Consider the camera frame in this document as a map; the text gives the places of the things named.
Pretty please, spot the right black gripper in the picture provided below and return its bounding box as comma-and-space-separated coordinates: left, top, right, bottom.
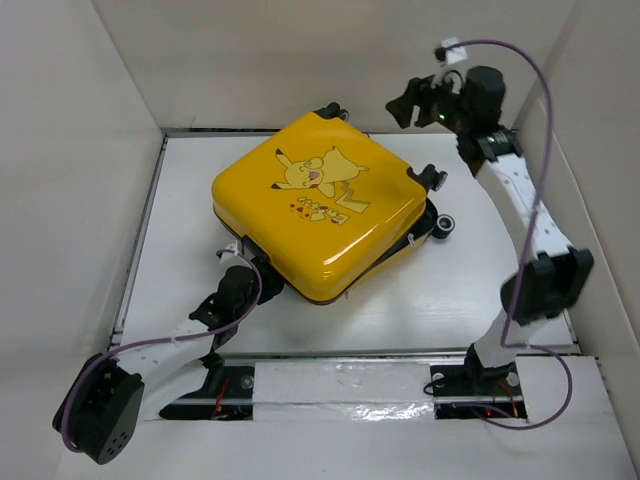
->
384, 66, 471, 136

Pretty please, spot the yellow Pikachu suitcase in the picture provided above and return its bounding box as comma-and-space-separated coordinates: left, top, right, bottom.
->
211, 102, 455, 305

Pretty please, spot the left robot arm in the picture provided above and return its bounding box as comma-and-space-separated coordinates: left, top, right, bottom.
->
52, 237, 284, 465

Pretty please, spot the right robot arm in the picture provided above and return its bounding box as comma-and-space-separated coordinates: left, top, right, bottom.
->
386, 66, 594, 396

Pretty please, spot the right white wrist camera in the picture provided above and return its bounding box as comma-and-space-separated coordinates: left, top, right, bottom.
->
434, 37, 469, 68

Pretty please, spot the metal base rail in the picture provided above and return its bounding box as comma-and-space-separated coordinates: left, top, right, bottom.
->
145, 356, 526, 422

